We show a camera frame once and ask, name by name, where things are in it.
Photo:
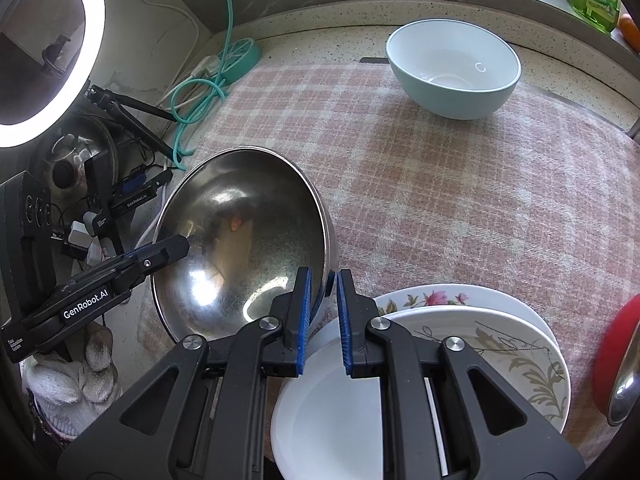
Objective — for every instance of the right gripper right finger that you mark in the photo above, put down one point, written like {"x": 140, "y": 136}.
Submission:
{"x": 446, "y": 413}

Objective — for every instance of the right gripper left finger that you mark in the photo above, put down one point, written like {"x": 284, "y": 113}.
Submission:
{"x": 200, "y": 412}

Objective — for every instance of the white plate grey leaf pattern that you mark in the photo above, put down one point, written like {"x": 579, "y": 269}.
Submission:
{"x": 328, "y": 426}

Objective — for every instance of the pink floral deep plate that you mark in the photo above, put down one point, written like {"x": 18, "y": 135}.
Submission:
{"x": 460, "y": 295}

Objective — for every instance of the large stainless steel bowl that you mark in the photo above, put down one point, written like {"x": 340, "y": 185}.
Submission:
{"x": 252, "y": 219}

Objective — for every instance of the red steel bowl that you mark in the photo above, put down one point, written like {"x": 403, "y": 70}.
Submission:
{"x": 615, "y": 376}

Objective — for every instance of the light blue ceramic bowl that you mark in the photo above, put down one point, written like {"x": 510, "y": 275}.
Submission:
{"x": 453, "y": 69}

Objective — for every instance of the left white gloved hand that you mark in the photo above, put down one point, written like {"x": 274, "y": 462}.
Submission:
{"x": 70, "y": 396}

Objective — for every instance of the black handheld device on stand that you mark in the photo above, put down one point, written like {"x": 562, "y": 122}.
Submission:
{"x": 107, "y": 201}

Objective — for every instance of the black tripod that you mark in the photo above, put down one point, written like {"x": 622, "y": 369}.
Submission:
{"x": 117, "y": 106}

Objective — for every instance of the pink plaid cloth mat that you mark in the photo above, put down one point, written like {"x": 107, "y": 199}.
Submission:
{"x": 539, "y": 200}

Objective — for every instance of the orange fruit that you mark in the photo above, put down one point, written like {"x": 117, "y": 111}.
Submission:
{"x": 629, "y": 31}

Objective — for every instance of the teal hose reel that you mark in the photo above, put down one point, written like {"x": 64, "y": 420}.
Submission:
{"x": 238, "y": 60}

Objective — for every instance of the white ring light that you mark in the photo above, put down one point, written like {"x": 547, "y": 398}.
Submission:
{"x": 53, "y": 47}

